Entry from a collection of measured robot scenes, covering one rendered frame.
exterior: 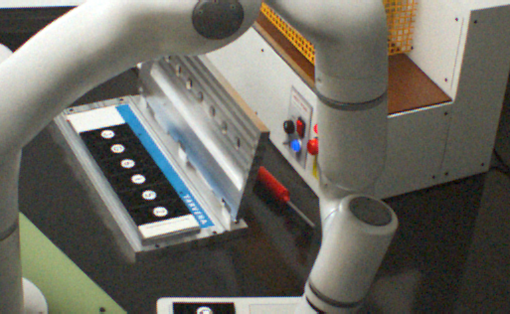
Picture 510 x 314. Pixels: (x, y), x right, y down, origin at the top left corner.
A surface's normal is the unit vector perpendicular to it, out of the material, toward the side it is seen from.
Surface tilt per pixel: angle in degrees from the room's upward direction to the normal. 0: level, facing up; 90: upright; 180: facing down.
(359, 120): 89
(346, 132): 92
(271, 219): 0
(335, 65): 94
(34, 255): 0
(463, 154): 90
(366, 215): 11
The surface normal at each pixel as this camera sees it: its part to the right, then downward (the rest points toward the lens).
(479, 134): 0.44, 0.55
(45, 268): 0.08, -0.81
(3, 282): 0.66, 0.48
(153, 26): -0.59, 0.62
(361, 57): 0.19, 0.54
